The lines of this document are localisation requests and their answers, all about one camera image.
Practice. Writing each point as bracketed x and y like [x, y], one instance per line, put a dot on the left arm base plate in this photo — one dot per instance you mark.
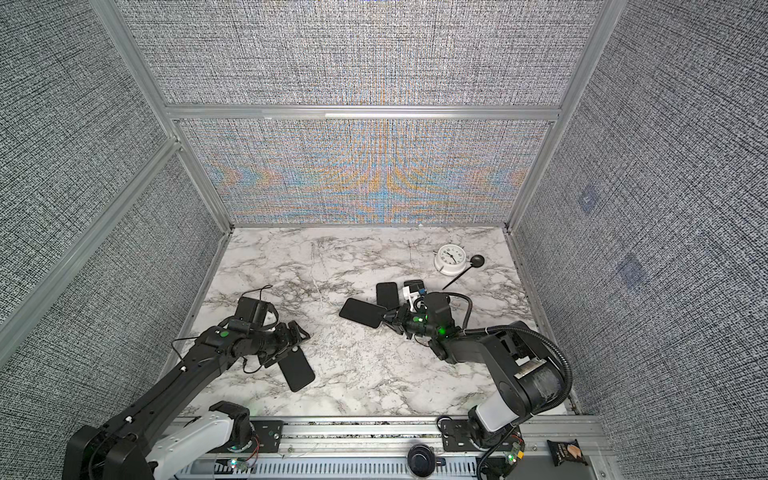
[266, 436]

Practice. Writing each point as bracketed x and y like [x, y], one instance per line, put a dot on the snack packet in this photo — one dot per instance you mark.
[562, 452]

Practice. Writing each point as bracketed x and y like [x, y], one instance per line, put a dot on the black phone screen up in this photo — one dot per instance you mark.
[363, 313]
[387, 295]

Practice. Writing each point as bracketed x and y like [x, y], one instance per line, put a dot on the white round clock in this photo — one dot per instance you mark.
[450, 260]

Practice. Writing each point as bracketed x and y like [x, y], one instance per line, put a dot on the black phone case front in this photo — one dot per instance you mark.
[296, 369]

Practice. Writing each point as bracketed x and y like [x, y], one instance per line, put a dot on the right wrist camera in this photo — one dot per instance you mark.
[432, 300]

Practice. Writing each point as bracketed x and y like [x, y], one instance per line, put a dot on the small green circuit board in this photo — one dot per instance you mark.
[238, 464]

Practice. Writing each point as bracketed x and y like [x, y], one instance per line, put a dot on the right green circuit board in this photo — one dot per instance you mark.
[514, 455]

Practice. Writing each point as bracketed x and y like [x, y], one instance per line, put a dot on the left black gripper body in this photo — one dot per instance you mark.
[273, 343]

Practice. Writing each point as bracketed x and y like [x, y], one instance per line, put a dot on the black round-head spoon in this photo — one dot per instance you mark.
[475, 262]

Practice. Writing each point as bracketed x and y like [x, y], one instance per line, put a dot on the black phone front screen up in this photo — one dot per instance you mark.
[363, 313]

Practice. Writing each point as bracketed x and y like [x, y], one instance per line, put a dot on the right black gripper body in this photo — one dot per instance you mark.
[415, 324]

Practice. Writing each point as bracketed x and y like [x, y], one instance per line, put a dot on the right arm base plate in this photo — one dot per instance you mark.
[456, 435]

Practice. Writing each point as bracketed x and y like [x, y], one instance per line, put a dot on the aluminium front rail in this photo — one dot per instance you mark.
[377, 447]

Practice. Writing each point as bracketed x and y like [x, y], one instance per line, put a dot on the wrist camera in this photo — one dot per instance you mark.
[256, 313]
[432, 300]

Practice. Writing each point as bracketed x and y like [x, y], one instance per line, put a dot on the black round knob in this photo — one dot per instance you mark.
[422, 461]

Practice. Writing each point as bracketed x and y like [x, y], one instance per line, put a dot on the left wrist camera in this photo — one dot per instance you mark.
[256, 313]

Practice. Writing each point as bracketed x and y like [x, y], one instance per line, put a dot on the black screen purple phone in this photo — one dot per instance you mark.
[414, 286]

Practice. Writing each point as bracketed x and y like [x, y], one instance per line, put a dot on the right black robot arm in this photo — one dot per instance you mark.
[531, 374]

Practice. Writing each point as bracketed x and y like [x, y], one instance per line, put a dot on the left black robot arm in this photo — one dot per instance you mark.
[130, 446]

